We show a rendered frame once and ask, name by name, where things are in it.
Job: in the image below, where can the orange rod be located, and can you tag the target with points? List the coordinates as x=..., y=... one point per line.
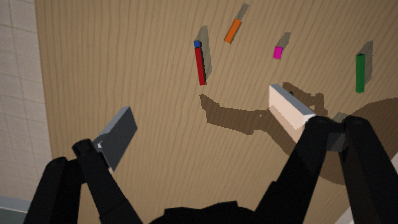
x=232, y=30

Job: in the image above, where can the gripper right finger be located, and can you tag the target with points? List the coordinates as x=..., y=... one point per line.
x=370, y=177

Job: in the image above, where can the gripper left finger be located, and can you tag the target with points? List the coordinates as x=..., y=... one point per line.
x=57, y=198

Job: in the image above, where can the small blue block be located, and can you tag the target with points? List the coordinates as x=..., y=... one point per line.
x=196, y=44

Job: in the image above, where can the green rod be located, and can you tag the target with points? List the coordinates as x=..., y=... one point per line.
x=360, y=73

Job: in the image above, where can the red rod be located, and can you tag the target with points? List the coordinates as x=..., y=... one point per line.
x=199, y=66

